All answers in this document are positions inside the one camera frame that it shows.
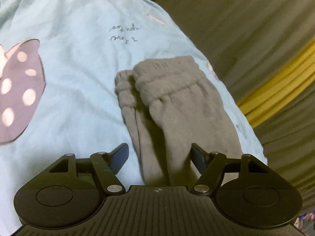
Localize grey sweatpants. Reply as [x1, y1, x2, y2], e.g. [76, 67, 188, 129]
[115, 56, 242, 186]

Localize light blue patterned bedsheet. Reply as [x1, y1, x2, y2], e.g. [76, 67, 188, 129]
[1, 0, 267, 235]

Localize grey and yellow curtain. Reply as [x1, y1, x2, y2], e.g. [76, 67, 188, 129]
[153, 0, 314, 209]

